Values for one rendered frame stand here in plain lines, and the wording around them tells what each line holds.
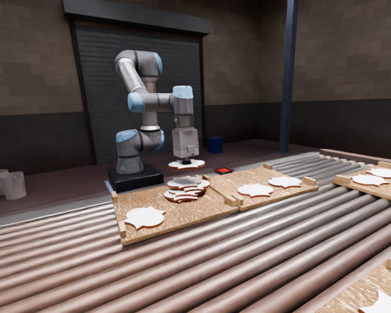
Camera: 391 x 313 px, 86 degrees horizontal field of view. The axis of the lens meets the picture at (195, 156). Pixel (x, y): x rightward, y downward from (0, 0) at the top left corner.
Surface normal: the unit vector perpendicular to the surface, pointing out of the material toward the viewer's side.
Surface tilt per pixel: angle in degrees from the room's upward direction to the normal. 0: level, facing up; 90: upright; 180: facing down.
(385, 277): 0
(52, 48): 90
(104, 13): 90
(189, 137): 90
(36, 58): 90
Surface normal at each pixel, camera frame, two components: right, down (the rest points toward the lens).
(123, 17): 0.50, 0.19
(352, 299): -0.04, -0.97
